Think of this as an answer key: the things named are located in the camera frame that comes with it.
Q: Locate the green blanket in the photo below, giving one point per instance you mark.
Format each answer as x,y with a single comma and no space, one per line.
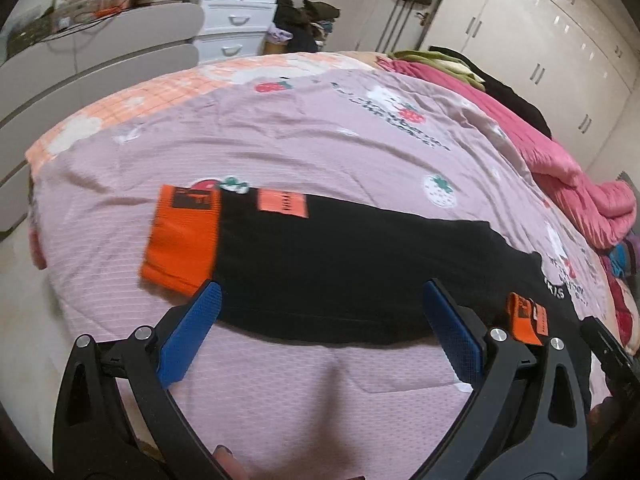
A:
440,62

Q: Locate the pink strawberry print bedspread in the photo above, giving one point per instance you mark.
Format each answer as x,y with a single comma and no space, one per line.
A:
300,150

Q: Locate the white wardrobe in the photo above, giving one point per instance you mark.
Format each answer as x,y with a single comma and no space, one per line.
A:
540,35

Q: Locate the black shirt with orange sleeves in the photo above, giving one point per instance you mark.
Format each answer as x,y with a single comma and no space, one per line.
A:
350,270

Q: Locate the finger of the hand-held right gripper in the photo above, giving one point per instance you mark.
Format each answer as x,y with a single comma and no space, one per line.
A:
605,342

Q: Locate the person's left hand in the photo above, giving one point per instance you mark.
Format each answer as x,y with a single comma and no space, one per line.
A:
229,462

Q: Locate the pile of dark clothes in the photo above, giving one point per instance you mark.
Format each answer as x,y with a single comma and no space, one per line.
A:
305,20

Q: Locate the black cloth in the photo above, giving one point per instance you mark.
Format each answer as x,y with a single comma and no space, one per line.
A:
510,95

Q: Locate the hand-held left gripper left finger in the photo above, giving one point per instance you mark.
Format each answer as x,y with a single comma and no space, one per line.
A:
192,330

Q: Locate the blue and purple cloth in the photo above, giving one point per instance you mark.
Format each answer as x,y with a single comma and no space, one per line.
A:
625,257

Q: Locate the clutter pile on dresser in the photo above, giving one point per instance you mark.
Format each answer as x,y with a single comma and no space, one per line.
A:
85,2

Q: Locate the pink quilt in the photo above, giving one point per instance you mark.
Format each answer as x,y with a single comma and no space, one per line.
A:
550,160

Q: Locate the colourful striped pillow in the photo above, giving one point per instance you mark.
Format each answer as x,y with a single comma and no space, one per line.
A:
627,310

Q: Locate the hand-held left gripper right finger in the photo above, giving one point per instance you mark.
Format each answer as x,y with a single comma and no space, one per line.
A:
452,332

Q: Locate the white drawer cabinet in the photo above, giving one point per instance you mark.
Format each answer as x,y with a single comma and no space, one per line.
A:
235,10

